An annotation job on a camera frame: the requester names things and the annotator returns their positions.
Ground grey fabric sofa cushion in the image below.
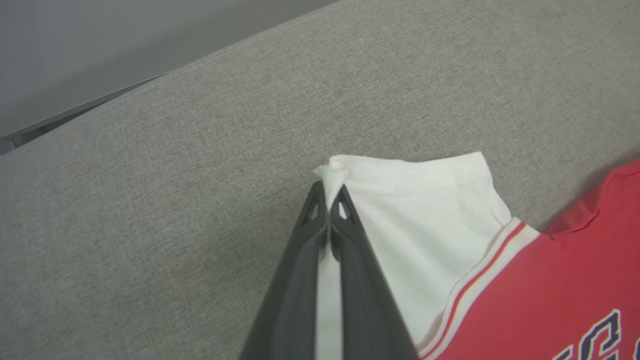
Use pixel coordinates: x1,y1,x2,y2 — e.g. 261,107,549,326
0,0,640,360

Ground red and white jersey shirt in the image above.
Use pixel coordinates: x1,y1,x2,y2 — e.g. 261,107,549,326
313,151,640,360

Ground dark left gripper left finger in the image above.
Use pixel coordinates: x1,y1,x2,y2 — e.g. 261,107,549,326
239,181,329,360

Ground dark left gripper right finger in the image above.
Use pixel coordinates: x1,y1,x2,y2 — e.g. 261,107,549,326
328,185,419,360

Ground grey partition base rail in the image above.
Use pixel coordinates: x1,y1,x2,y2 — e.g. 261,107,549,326
0,74,167,153

